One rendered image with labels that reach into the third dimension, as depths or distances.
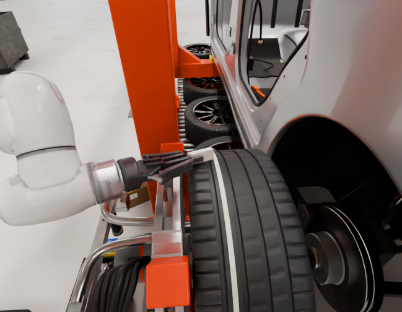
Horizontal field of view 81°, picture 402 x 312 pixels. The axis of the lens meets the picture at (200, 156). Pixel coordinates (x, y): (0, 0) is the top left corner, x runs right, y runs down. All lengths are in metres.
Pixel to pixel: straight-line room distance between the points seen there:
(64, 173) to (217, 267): 0.33
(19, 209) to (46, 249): 1.60
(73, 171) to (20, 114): 0.13
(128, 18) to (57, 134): 0.42
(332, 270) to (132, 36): 0.89
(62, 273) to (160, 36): 1.61
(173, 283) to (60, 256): 1.60
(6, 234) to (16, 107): 1.88
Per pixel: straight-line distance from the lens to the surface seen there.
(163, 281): 0.47
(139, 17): 0.78
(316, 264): 0.87
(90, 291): 0.69
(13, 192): 0.51
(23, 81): 0.55
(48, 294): 1.92
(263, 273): 0.51
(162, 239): 0.54
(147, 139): 0.95
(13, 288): 2.05
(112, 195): 0.51
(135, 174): 0.51
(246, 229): 0.51
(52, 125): 0.51
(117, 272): 0.61
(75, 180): 0.50
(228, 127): 1.98
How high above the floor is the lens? 1.58
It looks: 40 degrees down
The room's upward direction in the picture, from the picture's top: straight up
